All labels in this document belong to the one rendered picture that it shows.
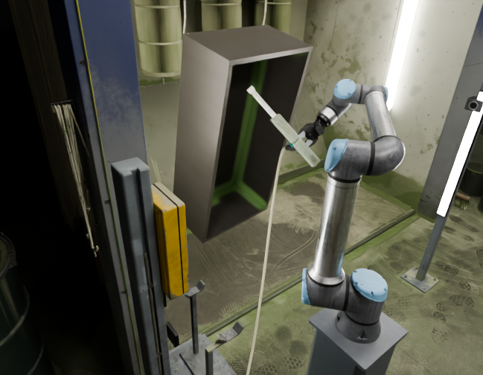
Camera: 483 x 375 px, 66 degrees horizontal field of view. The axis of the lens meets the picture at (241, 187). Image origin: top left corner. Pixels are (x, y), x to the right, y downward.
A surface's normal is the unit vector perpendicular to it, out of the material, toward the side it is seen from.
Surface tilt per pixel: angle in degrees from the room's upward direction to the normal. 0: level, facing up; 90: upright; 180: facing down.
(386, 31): 90
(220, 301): 0
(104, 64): 90
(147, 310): 90
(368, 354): 0
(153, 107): 57
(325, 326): 0
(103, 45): 90
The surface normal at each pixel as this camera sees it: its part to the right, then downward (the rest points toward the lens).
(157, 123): 0.52, -0.12
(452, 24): -0.79, 0.29
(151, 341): 0.61, 0.42
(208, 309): 0.03, -0.86
